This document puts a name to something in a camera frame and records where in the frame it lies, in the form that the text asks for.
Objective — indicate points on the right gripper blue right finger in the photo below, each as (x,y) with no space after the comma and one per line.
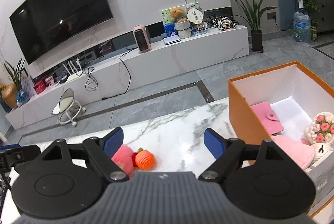
(227,154)

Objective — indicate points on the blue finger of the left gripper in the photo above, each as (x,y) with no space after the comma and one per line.
(7,147)

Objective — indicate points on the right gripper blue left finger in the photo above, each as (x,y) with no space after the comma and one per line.
(100,151)

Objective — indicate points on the pink green fluffy peach plush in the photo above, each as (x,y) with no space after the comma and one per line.
(123,158)

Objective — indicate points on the orange crochet tangerine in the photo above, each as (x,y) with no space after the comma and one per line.
(143,159)

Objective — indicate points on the pink card holder wallet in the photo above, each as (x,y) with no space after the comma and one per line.
(267,117)

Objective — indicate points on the pink fabric pouch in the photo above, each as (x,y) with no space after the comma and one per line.
(302,154)

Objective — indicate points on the crochet flower bouquet bunny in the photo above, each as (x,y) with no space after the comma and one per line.
(319,135)

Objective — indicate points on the gold vase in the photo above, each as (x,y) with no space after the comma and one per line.
(9,95)

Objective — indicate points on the white rolling stool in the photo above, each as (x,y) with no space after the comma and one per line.
(68,108)

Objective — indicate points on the orange storage box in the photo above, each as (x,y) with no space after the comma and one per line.
(295,94)

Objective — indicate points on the white tv console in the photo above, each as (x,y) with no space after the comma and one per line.
(136,69)

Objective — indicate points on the white wifi router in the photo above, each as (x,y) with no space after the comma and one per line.
(74,69)

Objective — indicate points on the pink space heater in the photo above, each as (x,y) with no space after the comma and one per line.
(142,38)

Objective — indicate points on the small notebook on console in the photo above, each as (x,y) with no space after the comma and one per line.
(171,39)

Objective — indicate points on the black white toy vehicle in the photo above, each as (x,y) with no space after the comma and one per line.
(222,22)

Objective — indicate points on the white paper fan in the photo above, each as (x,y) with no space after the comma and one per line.
(195,16)

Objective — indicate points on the potted green plant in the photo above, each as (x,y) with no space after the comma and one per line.
(252,14)

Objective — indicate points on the brown teddy bear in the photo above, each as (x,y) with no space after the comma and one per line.
(177,14)

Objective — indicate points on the blue water jug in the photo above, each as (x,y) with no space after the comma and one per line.
(301,25)

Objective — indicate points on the black television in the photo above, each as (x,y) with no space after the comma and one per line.
(41,25)

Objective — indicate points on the grey drawer cabinet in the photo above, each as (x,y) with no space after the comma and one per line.
(324,15)

